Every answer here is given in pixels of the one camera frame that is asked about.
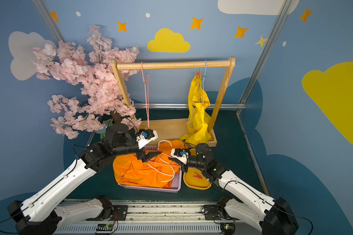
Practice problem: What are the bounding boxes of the light orange shorts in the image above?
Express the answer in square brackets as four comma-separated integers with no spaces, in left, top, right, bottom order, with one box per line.
[113,139,189,189]

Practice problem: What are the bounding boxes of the pink wire hanger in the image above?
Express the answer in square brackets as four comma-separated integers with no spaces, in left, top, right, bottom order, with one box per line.
[150,140,181,165]
[141,62,150,128]

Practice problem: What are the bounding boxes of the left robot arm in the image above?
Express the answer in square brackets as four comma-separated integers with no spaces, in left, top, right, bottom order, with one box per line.
[7,123,160,235]

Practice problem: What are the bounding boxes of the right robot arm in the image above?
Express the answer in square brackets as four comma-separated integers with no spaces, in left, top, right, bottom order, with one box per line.
[169,144,299,235]

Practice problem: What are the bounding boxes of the yellow shorts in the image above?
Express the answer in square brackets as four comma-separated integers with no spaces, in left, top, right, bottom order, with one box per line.
[179,74,211,145]

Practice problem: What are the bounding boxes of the yellow plastic tray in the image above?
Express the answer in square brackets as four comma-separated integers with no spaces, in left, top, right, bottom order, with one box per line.
[183,148,214,191]

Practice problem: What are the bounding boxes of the pink plastic basket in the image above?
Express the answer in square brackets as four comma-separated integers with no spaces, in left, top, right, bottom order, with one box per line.
[117,145,183,193]

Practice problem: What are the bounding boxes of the wooden clothes rack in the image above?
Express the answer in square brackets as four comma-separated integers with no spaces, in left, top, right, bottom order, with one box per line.
[110,56,236,147]

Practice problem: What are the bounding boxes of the green plant decoration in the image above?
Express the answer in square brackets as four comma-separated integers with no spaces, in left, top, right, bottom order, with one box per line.
[95,118,113,139]

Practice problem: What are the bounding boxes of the pink cherry blossom tree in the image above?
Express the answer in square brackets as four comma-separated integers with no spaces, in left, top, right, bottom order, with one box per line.
[32,25,141,140]

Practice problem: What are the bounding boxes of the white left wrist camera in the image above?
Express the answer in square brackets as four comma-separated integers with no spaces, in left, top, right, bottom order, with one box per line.
[135,129,158,149]

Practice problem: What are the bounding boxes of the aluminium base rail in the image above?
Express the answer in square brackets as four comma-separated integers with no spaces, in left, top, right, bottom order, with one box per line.
[54,199,289,235]

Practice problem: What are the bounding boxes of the light blue wire hanger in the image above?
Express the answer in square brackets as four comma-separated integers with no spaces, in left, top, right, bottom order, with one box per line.
[201,60,207,103]

